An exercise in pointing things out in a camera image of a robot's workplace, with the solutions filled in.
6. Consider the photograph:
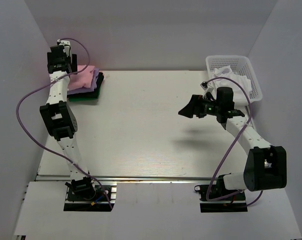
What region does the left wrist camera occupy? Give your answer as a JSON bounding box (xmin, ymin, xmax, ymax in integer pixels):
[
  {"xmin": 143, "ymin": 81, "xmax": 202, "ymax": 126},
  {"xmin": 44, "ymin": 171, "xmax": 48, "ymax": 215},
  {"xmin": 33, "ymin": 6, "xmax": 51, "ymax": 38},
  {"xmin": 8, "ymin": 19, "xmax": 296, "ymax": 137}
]
[{"xmin": 57, "ymin": 39, "xmax": 71, "ymax": 57}]

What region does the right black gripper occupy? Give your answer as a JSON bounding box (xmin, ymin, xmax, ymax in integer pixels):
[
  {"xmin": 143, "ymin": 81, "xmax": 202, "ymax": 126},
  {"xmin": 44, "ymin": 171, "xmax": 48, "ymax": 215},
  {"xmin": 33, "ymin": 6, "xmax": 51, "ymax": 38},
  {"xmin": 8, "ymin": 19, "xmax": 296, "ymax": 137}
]
[{"xmin": 179, "ymin": 94, "xmax": 222, "ymax": 118}]

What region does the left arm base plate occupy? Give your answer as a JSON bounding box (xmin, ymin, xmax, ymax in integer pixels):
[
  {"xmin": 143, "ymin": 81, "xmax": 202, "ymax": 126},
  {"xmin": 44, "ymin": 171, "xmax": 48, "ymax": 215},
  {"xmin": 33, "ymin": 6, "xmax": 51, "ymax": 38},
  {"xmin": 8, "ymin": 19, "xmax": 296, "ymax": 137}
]
[{"xmin": 63, "ymin": 184, "xmax": 115, "ymax": 213}]

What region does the aluminium table edge rail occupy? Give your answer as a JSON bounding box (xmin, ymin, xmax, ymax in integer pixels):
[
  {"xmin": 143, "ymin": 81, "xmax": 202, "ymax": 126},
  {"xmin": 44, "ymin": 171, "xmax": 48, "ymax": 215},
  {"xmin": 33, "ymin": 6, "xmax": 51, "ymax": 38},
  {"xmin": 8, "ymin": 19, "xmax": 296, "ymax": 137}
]
[{"xmin": 35, "ymin": 175, "xmax": 211, "ymax": 183}]

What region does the white plastic basket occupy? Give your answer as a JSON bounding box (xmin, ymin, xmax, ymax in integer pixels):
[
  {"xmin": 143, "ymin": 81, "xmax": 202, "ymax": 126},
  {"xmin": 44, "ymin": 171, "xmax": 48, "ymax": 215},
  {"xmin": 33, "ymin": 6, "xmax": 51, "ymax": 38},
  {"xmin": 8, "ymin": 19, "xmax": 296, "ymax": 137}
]
[{"xmin": 206, "ymin": 55, "xmax": 263, "ymax": 102}]

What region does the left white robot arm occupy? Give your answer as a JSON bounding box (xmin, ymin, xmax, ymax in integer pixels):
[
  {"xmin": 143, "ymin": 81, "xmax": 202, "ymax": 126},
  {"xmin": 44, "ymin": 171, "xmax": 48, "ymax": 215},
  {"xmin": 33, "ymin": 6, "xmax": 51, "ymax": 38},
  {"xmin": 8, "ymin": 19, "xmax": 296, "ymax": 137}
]
[{"xmin": 39, "ymin": 40, "xmax": 97, "ymax": 200}]

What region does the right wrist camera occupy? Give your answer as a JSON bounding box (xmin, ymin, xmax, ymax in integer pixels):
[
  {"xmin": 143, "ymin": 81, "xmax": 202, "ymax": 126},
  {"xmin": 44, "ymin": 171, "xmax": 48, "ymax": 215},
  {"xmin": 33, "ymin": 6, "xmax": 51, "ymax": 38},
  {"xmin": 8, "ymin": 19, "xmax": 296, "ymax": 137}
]
[{"xmin": 200, "ymin": 81, "xmax": 214, "ymax": 99}]

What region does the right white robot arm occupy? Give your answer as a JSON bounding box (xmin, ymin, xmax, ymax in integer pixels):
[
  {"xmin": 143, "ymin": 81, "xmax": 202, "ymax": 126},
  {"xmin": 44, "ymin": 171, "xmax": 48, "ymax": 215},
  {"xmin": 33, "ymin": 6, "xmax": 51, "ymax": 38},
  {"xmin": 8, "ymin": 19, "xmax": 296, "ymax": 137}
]
[{"xmin": 178, "ymin": 87, "xmax": 287, "ymax": 200}]

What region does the folded black t-shirt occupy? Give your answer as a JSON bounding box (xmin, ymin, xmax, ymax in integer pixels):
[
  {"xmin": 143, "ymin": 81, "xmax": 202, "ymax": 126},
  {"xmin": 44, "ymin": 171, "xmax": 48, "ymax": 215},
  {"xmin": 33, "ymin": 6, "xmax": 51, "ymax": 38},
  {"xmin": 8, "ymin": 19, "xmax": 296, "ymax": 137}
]
[{"xmin": 67, "ymin": 71, "xmax": 104, "ymax": 96}]

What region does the crumpled white t-shirt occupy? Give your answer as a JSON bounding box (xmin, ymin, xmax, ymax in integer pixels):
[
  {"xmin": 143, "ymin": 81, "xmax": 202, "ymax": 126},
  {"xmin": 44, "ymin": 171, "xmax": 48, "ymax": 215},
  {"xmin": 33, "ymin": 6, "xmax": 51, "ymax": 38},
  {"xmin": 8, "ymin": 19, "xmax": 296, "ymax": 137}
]
[{"xmin": 210, "ymin": 65, "xmax": 252, "ymax": 106}]

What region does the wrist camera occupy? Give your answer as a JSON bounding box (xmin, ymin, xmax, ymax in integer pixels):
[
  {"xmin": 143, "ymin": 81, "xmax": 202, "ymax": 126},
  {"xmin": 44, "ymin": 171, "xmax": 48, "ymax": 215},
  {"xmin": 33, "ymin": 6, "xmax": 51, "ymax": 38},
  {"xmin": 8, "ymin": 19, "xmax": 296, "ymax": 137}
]
[
  {"xmin": 57, "ymin": 39, "xmax": 71, "ymax": 57},
  {"xmin": 200, "ymin": 81, "xmax": 214, "ymax": 99}
]

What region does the folded green t-shirt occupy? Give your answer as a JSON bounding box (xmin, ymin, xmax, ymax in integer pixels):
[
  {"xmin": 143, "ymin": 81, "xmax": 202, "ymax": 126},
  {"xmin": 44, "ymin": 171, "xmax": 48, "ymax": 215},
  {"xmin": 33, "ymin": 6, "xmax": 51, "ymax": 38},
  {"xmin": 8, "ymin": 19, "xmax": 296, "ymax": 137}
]
[{"xmin": 68, "ymin": 88, "xmax": 100, "ymax": 102}]

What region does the pink t-shirt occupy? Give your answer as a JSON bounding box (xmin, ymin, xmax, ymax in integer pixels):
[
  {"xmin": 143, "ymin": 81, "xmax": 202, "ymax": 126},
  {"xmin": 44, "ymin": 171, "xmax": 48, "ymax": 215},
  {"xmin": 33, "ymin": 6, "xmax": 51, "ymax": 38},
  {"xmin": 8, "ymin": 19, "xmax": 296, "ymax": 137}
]
[{"xmin": 68, "ymin": 65, "xmax": 96, "ymax": 92}]

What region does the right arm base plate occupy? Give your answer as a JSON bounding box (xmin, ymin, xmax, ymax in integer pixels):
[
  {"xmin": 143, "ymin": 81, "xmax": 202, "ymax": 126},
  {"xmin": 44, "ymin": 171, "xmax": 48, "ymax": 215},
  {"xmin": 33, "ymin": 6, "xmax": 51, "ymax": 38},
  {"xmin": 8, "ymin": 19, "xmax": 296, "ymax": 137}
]
[{"xmin": 193, "ymin": 183, "xmax": 249, "ymax": 214}]

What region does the folded lilac t-shirt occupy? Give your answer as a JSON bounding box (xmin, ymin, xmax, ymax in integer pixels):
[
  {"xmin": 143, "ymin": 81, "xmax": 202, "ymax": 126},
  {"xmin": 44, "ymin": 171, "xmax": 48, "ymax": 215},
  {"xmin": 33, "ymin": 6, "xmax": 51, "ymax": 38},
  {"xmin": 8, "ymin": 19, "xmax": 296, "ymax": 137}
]
[{"xmin": 67, "ymin": 66, "xmax": 99, "ymax": 96}]

